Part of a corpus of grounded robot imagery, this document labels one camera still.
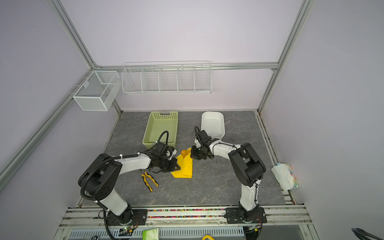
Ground long white wire shelf basket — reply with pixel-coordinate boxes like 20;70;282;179
121;61;213;94

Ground black cable bottom right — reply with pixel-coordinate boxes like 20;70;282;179
351;227;382;240

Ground yellow black pliers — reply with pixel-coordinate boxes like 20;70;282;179
140;170;159;192

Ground aluminium frame rail base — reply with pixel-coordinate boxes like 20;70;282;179
54;205;319;240

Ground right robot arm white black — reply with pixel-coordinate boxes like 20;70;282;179
191;126;267;225

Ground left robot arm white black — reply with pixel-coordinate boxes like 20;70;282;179
78;131;181;225

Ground yellow paper napkin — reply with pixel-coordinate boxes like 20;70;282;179
171;148;193;179

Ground green white small box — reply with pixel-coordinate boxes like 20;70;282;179
142;228;160;240

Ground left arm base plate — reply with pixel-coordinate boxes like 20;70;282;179
106;209;148;226

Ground orange wooden spoon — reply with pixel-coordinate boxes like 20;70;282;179
181;150;189;158

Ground green perforated plastic basket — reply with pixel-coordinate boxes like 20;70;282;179
142;111;179;149

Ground small white mesh basket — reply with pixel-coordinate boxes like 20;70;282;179
73;71;122;112

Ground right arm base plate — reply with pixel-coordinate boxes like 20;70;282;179
224;206;267;224

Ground white oval plastic tub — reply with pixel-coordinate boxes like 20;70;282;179
201;112;225;140

